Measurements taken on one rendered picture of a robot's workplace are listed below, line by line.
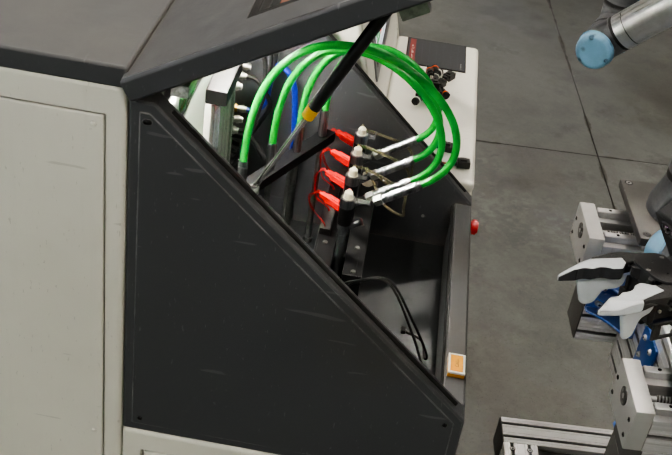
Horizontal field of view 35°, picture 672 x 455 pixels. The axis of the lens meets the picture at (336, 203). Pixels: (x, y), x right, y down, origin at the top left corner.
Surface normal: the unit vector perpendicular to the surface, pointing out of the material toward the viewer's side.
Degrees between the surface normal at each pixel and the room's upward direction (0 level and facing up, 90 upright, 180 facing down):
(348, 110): 90
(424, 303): 0
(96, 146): 90
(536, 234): 0
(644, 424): 90
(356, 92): 90
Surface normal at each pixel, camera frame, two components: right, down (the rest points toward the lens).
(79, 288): -0.12, 0.55
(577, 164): 0.12, -0.82
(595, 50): -0.47, 0.44
